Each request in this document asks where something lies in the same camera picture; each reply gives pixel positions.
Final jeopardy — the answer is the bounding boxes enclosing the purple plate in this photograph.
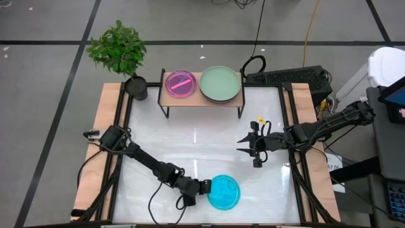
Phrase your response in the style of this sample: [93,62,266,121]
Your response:
[165,70,197,98]

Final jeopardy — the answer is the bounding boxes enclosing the black tablet screen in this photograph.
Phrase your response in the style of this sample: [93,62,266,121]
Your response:
[378,75,405,125]

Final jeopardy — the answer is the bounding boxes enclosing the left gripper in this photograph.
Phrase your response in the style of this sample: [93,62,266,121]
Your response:
[175,177,213,197]

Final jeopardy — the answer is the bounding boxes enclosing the black keyboard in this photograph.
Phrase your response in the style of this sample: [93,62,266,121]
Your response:
[386,180,405,222]

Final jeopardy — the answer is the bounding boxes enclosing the pale green plate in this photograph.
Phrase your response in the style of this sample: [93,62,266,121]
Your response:
[199,65,242,102]

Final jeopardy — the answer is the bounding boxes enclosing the wooden table side board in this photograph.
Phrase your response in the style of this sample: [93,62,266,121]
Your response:
[290,82,342,222]
[70,82,127,222]

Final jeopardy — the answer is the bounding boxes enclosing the black floor cable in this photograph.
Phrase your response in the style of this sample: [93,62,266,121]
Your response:
[241,0,267,77]

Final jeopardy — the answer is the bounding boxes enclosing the white paper sheet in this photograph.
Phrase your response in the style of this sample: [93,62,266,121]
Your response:
[324,153,346,194]

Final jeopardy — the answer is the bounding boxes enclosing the translucent teal plate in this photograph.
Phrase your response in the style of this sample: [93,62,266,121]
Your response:
[207,174,241,211]

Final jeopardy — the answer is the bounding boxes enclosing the black metal table frame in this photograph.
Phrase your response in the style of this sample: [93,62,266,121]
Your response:
[71,81,342,228]

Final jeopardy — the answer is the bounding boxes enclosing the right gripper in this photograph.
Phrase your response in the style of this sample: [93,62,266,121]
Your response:
[236,120,290,169]

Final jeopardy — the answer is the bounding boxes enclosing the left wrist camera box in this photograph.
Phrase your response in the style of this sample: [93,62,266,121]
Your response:
[182,193,198,208]

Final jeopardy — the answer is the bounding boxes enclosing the black clamp handle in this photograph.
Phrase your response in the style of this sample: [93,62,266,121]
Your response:
[82,129,101,139]

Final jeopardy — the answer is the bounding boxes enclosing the gray cart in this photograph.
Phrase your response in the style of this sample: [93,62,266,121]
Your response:
[366,85,405,228]

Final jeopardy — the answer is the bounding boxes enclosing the black flat bar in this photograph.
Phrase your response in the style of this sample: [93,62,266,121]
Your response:
[328,156,382,185]

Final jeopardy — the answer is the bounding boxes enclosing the yellow floor cable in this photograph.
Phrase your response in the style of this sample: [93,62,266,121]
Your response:
[302,0,322,68]

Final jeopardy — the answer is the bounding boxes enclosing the wooden shelf black metal legs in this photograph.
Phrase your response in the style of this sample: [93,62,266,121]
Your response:
[157,68,246,120]

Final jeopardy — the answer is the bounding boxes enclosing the black plant pot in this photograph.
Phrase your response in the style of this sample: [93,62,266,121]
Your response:
[124,75,149,101]

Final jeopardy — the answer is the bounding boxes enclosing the green leafy plant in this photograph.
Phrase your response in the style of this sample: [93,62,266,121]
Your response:
[85,19,148,79]

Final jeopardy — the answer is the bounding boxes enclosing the translucent pink plate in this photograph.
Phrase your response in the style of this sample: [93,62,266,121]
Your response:
[165,70,197,98]

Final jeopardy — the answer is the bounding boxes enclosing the white lidded bin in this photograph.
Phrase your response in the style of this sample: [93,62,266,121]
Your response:
[335,46,405,110]

